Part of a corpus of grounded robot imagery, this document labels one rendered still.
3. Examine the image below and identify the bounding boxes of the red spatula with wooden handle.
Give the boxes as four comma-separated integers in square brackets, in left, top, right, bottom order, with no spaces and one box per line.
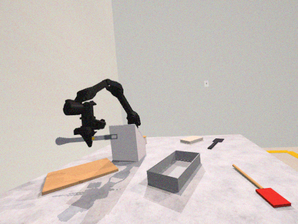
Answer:
[232,164,291,208]

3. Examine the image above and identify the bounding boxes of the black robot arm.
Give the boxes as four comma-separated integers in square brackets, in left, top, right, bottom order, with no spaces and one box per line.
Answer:
[63,79,141,129]

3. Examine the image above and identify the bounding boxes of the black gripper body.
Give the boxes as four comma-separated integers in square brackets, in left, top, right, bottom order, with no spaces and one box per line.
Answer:
[73,114,100,135]

